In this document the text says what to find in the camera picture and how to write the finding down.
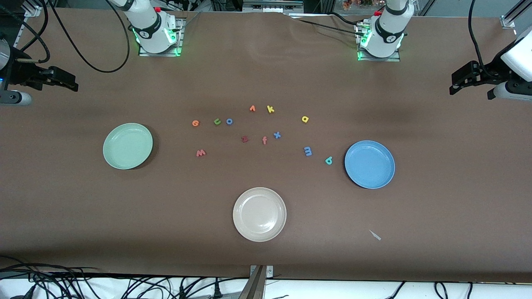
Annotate light green plate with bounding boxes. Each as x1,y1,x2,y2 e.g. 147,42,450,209
103,123,153,170

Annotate blue plate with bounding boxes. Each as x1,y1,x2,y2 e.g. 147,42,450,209
344,140,395,189

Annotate brown table cover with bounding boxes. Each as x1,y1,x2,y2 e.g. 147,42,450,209
0,7,532,283

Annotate grey metal box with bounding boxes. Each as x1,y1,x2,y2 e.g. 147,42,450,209
242,0,304,14

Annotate beige plate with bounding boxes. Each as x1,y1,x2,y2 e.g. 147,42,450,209
233,187,287,243

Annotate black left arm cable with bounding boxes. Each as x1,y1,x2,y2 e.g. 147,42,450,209
469,0,493,74

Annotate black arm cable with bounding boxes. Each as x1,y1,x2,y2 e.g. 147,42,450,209
469,0,493,74
39,0,130,74

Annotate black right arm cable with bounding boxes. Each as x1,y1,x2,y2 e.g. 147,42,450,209
39,0,130,74

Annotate aluminium frame profile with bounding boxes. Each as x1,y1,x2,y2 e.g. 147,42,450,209
12,0,42,48
501,0,532,29

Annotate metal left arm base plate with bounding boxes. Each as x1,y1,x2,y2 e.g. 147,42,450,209
357,23,401,62

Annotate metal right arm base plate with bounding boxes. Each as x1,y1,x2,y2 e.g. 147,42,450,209
138,17,185,57

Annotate black cable on table cover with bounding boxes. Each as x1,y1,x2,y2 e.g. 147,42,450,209
291,12,368,38

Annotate loose black floor cables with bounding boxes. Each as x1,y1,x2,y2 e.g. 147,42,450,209
387,282,474,299

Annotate tangled black floor cables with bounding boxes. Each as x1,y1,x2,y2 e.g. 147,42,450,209
0,255,250,299

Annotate metal table edge bracket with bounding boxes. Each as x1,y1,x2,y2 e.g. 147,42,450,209
238,265,274,299

